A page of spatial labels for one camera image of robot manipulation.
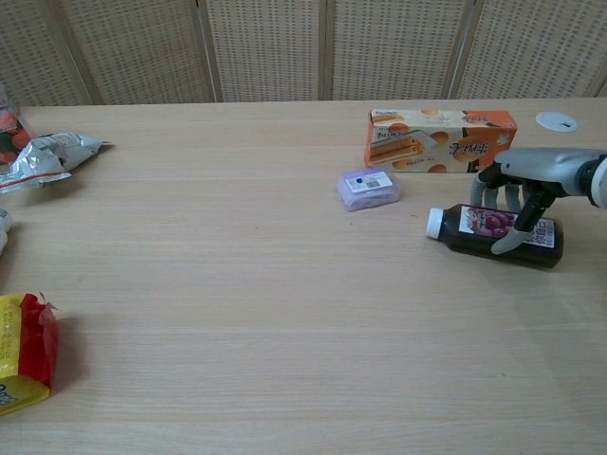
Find clear bag red snacks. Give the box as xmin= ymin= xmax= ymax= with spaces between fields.
xmin=0 ymin=83 xmax=35 ymax=168

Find white round cable grommet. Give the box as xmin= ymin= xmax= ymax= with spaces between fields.
xmin=535 ymin=110 xmax=581 ymax=133

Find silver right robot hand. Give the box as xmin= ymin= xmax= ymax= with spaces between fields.
xmin=469 ymin=147 xmax=595 ymax=255

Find silver foil snack bag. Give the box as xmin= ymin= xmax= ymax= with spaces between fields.
xmin=0 ymin=132 xmax=116 ymax=196

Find orange biscuit box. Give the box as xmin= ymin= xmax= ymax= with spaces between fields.
xmin=363 ymin=108 xmax=519 ymax=174

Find yellow red snack bag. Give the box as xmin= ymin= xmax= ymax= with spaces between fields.
xmin=0 ymin=291 xmax=61 ymax=419

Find small purple plastic box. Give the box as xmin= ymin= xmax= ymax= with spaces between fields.
xmin=335 ymin=167 xmax=406 ymax=213

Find dark grape juice bottle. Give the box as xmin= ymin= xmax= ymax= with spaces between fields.
xmin=424 ymin=203 xmax=566 ymax=271

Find white plastic bottle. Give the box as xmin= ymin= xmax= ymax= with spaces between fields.
xmin=0 ymin=207 xmax=15 ymax=256

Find woven folding screen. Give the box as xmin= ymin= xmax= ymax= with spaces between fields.
xmin=0 ymin=0 xmax=607 ymax=107

